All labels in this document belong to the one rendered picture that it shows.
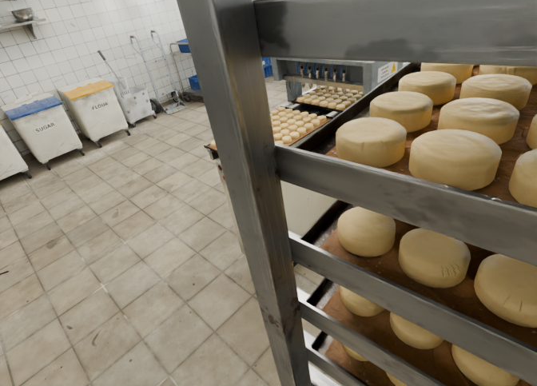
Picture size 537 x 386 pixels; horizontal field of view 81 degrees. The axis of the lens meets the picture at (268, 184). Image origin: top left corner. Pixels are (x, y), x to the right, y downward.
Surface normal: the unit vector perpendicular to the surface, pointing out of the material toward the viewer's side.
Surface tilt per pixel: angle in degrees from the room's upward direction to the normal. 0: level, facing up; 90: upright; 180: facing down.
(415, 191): 90
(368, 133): 0
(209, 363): 0
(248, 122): 90
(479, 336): 90
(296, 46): 90
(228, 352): 0
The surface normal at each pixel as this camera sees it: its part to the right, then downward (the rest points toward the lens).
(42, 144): 0.66, 0.33
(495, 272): -0.15, -0.82
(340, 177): -0.64, 0.51
